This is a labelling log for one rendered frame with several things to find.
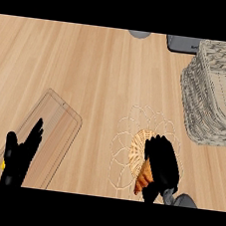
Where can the pale wooden cutting board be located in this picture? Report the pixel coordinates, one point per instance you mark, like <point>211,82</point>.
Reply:
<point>45,136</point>

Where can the grey wicker basket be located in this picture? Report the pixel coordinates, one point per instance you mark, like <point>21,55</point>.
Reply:
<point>215,97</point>

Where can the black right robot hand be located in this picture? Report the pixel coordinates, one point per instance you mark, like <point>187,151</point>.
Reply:
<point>162,166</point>

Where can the golden brown croissant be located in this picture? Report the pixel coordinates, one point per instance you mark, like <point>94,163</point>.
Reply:
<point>143,176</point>

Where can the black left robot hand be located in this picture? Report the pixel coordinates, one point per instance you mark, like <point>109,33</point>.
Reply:
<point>18,160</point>

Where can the grey round object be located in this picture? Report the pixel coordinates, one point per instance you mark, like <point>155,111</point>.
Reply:
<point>139,34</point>

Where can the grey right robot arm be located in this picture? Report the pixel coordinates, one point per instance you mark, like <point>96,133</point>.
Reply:
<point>178,199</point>

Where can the dark grey flat appliance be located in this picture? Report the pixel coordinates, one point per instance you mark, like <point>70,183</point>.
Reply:
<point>183,44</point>

